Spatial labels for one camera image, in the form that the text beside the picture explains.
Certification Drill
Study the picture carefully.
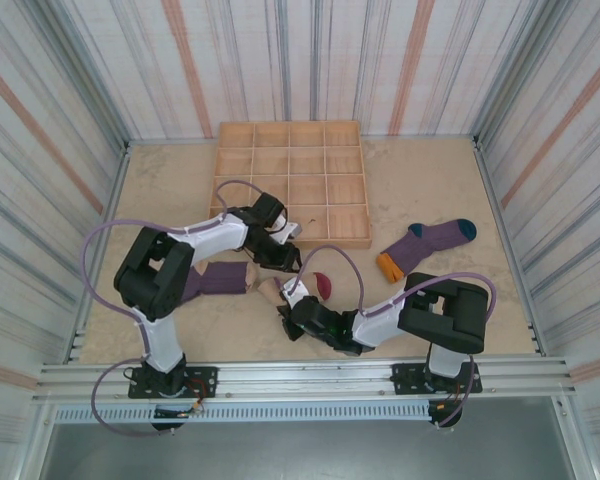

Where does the beige sock with maroon toe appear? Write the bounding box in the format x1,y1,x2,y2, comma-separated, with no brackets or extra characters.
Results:
258,271,334,306

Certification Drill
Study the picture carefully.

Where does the purple sock with beige toe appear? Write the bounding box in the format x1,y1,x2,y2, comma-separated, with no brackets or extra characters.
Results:
179,260,259,304

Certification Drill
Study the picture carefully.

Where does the purple sock with orange cuff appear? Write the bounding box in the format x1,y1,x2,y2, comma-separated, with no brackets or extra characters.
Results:
375,218,479,285

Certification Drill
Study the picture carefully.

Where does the wooden divided tray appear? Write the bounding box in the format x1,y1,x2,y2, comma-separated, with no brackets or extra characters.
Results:
208,120,372,251

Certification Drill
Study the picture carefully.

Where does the grey metal sheet panel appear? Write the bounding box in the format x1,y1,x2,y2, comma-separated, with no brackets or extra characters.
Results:
39,424,576,480

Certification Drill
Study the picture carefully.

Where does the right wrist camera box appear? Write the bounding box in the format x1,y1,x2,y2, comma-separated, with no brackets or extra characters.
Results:
278,277,311,311

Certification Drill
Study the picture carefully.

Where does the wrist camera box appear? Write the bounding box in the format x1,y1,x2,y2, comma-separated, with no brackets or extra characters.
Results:
278,277,311,311
267,214,301,246

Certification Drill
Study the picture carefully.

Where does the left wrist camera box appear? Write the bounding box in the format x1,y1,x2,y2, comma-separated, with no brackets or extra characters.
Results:
267,214,301,246

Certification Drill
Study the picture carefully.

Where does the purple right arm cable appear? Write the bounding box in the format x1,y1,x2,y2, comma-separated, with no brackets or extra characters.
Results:
278,244,497,430

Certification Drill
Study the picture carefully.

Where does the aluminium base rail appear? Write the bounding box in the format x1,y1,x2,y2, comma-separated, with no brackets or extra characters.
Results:
29,355,579,401

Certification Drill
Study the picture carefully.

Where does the grey slotted cable duct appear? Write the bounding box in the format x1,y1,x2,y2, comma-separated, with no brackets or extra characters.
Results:
49,402,431,424

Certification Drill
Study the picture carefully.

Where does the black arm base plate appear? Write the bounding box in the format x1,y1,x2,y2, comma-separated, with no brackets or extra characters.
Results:
390,362,483,396
128,366,220,400

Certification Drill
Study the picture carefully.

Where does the red black power wire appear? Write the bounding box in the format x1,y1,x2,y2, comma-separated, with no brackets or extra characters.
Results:
182,377,217,417
442,382,469,409

